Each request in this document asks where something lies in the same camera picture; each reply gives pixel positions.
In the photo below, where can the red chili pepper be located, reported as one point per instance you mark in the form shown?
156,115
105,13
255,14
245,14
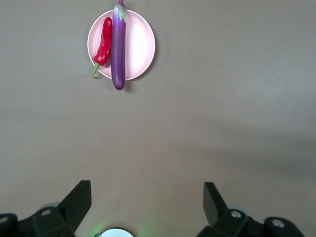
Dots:
105,44

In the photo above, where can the pink round plate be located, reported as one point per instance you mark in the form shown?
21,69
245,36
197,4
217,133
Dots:
138,44

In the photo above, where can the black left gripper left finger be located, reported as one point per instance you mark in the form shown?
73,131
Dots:
71,209

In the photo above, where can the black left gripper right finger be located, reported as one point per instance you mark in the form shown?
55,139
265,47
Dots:
217,209

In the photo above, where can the brown table cloth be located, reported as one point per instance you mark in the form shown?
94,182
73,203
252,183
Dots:
172,135

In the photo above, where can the long purple eggplant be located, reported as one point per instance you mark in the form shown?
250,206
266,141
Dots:
118,54

